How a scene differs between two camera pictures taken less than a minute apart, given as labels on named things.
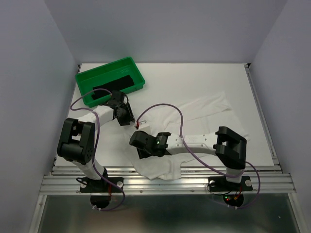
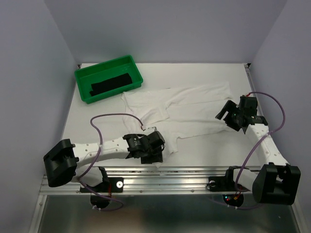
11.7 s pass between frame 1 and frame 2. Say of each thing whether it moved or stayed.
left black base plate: stayed
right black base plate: stayed
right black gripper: moved
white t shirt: moved
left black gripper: moved
